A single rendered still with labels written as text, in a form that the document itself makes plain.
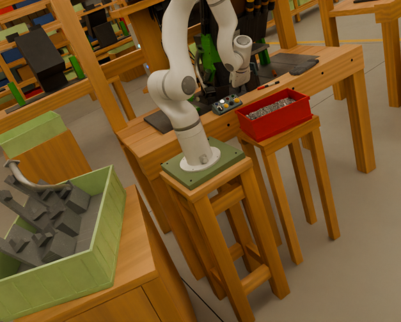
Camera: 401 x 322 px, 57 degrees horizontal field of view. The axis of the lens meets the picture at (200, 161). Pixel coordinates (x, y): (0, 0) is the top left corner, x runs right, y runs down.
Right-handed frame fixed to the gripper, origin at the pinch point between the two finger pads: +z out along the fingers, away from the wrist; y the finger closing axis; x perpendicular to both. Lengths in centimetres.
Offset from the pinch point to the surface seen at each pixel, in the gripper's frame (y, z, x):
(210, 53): 2.7, 1.6, 31.0
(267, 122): -2.5, -3.8, -27.7
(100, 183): -83, 8, -8
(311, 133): 18.2, 7.1, -39.2
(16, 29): -88, 357, 627
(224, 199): -41, 0, -49
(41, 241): -112, -16, -33
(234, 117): -5.4, 14.1, -5.9
